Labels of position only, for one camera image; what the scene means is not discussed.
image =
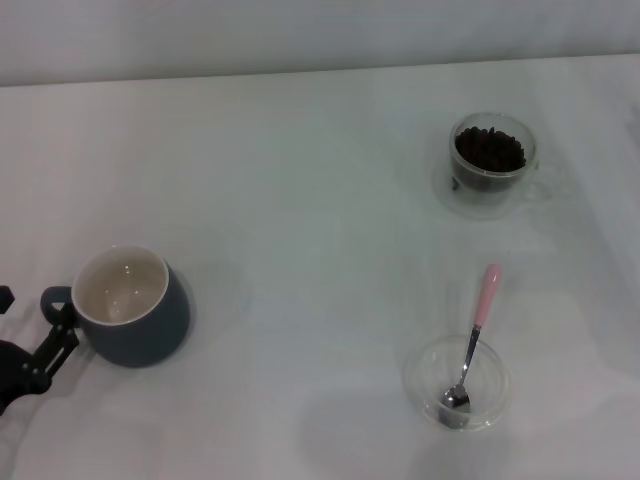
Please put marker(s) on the pile of coffee beans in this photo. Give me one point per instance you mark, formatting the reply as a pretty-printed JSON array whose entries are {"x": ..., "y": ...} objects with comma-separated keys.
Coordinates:
[{"x": 490, "y": 150}]

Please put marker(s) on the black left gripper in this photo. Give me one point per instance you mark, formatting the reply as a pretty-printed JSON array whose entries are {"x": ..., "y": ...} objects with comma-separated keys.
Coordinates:
[{"x": 12, "y": 372}]

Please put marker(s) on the clear glass bowl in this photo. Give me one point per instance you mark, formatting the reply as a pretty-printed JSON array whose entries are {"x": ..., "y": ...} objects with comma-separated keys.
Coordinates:
[{"x": 496, "y": 380}]

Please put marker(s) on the dark mug with white interior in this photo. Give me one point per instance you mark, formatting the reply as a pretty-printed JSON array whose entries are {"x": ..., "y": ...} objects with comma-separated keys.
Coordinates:
[{"x": 145, "y": 337}]

